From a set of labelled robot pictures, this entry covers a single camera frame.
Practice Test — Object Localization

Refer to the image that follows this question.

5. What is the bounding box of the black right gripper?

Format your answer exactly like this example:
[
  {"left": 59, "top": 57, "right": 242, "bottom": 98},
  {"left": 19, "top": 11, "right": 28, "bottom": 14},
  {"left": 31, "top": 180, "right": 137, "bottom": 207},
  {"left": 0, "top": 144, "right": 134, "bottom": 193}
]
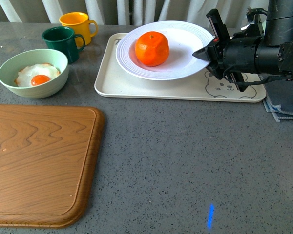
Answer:
[{"left": 192, "top": 9, "right": 261, "bottom": 92}]

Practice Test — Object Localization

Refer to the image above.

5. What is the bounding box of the white ridged plate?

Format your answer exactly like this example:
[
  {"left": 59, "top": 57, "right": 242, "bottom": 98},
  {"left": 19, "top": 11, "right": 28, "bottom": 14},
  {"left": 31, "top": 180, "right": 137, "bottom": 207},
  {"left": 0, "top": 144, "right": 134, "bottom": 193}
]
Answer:
[{"left": 116, "top": 20, "right": 214, "bottom": 80}]

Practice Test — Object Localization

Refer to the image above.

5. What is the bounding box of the orange mandarin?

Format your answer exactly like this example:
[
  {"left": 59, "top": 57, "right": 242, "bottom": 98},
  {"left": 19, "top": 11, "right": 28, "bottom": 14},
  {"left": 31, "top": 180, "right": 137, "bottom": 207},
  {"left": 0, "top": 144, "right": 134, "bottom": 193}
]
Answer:
[{"left": 135, "top": 31, "right": 170, "bottom": 67}]

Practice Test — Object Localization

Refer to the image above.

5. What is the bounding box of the grey folded cloth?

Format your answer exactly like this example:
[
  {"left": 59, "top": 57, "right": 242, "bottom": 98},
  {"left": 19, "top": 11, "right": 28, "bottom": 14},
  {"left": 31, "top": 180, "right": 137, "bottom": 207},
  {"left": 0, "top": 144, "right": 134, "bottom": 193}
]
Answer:
[{"left": 263, "top": 80, "right": 293, "bottom": 122}]

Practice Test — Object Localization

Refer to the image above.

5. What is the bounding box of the cream bear tray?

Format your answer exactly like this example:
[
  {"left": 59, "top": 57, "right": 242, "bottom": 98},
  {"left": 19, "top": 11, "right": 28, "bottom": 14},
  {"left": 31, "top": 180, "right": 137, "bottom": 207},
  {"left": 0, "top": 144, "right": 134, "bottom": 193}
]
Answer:
[{"left": 94, "top": 33, "right": 266, "bottom": 103}]

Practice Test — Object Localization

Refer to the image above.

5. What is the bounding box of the yellow mug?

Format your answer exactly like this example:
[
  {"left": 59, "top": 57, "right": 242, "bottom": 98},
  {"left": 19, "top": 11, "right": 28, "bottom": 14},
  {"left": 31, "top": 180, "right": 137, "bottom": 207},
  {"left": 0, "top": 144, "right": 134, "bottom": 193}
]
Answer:
[{"left": 59, "top": 12, "right": 99, "bottom": 45}]

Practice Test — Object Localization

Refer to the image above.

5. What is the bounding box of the dark green mug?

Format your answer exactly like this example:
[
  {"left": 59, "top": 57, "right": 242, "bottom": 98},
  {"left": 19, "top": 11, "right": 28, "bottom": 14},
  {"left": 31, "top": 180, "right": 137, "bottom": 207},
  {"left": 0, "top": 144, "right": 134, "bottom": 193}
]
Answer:
[{"left": 42, "top": 26, "right": 85, "bottom": 64}]

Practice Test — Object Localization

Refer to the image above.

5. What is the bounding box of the light green bowl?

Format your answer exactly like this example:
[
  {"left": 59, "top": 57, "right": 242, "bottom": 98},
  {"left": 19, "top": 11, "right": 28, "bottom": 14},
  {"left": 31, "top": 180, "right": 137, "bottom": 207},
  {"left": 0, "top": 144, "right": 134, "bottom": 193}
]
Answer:
[{"left": 0, "top": 49, "right": 69, "bottom": 98}]

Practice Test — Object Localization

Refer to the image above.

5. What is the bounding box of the fake fried egg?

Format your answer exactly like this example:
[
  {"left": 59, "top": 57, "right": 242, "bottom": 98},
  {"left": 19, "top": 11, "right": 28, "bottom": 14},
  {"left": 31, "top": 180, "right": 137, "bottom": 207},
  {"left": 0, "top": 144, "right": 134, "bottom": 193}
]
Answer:
[{"left": 14, "top": 63, "right": 61, "bottom": 87}]

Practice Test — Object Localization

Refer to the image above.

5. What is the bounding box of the grey curtain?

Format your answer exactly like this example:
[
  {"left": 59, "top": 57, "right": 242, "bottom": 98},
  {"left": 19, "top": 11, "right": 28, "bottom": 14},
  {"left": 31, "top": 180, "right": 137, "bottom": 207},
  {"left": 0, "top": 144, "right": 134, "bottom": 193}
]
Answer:
[{"left": 0, "top": 0, "right": 269, "bottom": 28}]

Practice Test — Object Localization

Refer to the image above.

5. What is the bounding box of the wooden cutting board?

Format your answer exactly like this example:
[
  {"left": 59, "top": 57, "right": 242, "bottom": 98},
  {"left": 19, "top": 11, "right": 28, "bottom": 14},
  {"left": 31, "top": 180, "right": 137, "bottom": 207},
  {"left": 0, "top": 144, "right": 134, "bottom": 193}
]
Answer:
[{"left": 0, "top": 104, "right": 105, "bottom": 228}]

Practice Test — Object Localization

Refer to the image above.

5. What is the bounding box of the black cable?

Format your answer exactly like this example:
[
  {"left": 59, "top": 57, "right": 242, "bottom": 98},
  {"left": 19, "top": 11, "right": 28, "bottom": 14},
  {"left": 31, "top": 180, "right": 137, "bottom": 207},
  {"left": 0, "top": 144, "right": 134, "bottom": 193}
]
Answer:
[{"left": 222, "top": 65, "right": 288, "bottom": 86}]

